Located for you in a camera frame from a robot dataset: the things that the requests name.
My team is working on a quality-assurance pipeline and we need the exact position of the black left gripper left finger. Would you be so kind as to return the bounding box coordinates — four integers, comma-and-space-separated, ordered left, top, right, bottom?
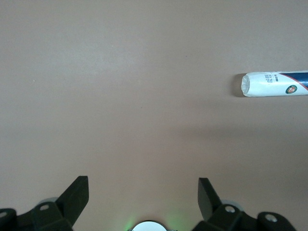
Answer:
0, 176, 90, 231

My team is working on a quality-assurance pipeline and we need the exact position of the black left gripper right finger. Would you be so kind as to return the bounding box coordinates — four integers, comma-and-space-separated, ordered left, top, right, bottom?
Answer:
192, 178, 295, 231

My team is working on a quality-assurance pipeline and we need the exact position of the white blue tennis ball can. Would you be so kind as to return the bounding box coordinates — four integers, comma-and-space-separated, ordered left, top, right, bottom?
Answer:
241, 70, 308, 98

